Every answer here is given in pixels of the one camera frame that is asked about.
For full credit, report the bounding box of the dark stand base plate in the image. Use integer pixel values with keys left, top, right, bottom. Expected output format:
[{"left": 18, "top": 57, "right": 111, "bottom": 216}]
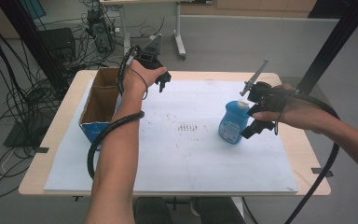
[{"left": 3, "top": 111, "right": 56, "bottom": 149}]

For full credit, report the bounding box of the white paper sheet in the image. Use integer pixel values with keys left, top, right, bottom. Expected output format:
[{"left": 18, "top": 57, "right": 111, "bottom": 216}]
[{"left": 43, "top": 78, "right": 299, "bottom": 194}]

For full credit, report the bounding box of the thin black cord loop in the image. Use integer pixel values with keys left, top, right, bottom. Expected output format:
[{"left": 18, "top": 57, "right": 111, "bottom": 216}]
[
  {"left": 273, "top": 110, "right": 285, "bottom": 136},
  {"left": 127, "top": 66, "right": 149, "bottom": 101}
]

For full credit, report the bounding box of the cardboard box with blue outside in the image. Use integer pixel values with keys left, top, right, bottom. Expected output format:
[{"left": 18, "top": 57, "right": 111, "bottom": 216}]
[{"left": 78, "top": 66, "right": 126, "bottom": 152}]

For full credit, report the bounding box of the black box on floor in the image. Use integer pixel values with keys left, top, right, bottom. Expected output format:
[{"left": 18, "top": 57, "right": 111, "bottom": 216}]
[{"left": 38, "top": 27, "right": 77, "bottom": 63}]

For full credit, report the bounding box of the person's left hand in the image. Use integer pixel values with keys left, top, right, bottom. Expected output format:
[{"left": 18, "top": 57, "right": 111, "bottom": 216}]
[{"left": 121, "top": 59, "right": 169, "bottom": 98}]

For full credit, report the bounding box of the person's right hand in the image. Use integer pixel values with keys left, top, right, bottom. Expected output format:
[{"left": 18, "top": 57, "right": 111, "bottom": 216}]
[{"left": 252, "top": 82, "right": 324, "bottom": 134}]

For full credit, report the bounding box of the person's left leg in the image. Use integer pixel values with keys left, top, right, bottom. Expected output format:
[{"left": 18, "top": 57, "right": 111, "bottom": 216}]
[{"left": 132, "top": 196, "right": 173, "bottom": 224}]

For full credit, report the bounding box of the blue bottle with white cap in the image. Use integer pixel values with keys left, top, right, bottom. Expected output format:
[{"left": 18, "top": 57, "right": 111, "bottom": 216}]
[{"left": 217, "top": 98, "right": 252, "bottom": 145}]

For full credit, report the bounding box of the black corrugated left gripper cable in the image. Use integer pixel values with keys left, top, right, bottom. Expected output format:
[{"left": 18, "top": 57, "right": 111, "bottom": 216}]
[{"left": 86, "top": 45, "right": 146, "bottom": 181}]

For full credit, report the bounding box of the person's leg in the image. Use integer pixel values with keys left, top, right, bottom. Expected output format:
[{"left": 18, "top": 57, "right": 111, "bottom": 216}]
[
  {"left": 198, "top": 196, "right": 246, "bottom": 224},
  {"left": 132, "top": 196, "right": 173, "bottom": 224}
]

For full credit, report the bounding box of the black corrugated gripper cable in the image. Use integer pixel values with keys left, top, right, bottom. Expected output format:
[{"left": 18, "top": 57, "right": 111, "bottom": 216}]
[
  {"left": 86, "top": 45, "right": 146, "bottom": 181},
  {"left": 287, "top": 90, "right": 342, "bottom": 224}
]

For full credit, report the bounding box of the black computer tower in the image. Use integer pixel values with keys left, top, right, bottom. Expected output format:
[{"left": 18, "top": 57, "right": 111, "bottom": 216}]
[{"left": 86, "top": 8, "right": 117, "bottom": 54}]

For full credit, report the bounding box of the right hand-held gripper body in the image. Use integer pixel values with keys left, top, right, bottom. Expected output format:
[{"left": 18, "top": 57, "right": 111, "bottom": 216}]
[{"left": 240, "top": 58, "right": 293, "bottom": 113}]

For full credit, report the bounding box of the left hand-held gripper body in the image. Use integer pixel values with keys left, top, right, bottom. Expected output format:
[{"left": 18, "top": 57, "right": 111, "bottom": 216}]
[{"left": 132, "top": 33, "right": 166, "bottom": 71}]

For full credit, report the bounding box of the wooden cabinet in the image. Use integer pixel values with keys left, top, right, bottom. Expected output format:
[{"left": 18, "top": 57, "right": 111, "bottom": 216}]
[{"left": 180, "top": 0, "right": 319, "bottom": 19}]

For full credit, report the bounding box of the black metal stand pole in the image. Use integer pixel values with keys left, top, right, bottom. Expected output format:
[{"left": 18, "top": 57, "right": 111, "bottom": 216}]
[
  {"left": 296, "top": 0, "right": 358, "bottom": 95},
  {"left": 0, "top": 0, "right": 70, "bottom": 91}
]

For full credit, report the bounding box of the person's right leg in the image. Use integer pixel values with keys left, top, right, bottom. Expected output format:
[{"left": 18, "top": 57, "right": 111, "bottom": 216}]
[{"left": 198, "top": 196, "right": 246, "bottom": 224}]

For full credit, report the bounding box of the white desk frame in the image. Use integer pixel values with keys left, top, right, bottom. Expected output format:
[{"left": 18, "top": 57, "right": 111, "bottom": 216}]
[{"left": 99, "top": 0, "right": 213, "bottom": 61}]

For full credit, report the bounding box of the black corrugated right gripper cable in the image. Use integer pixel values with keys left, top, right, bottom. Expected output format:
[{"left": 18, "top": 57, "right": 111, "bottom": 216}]
[{"left": 287, "top": 90, "right": 342, "bottom": 224}]

